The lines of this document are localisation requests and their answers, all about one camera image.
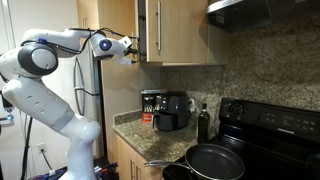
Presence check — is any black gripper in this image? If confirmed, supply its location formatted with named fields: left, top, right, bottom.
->
left=128, top=48, right=141, bottom=64

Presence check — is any cupboard door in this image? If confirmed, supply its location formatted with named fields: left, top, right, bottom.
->
left=146, top=0, right=208, bottom=64
left=137, top=0, right=147, bottom=61

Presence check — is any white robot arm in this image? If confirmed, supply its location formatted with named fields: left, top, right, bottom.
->
left=0, top=28, right=133, bottom=180

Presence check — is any white refrigerator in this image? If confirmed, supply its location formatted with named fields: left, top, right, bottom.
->
left=72, top=56, right=105, bottom=158

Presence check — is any red container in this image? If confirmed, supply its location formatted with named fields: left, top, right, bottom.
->
left=142, top=112, right=152, bottom=122

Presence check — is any black air fryer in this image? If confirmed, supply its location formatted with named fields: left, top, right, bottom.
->
left=152, top=91, right=191, bottom=131

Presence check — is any dark olive oil bottle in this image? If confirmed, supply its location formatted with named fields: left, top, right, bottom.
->
left=197, top=103, right=210, bottom=143

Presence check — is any steel range hood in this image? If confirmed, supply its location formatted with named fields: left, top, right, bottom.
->
left=206, top=0, right=320, bottom=33

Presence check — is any lower wooden cabinet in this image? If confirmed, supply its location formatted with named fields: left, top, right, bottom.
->
left=116, top=136, right=162, bottom=180

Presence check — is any black frying pan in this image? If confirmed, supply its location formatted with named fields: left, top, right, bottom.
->
left=144, top=144, right=245, bottom=180

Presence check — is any black electric stove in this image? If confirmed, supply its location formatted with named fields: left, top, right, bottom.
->
left=162, top=97, right=320, bottom=180

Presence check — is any right door metal handle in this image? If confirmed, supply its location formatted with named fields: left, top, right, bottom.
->
left=156, top=0, right=162, bottom=51

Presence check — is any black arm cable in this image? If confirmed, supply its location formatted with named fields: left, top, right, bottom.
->
left=20, top=27, right=138, bottom=56

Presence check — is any wall power outlet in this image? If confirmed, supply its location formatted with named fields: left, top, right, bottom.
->
left=37, top=143, right=46, bottom=153

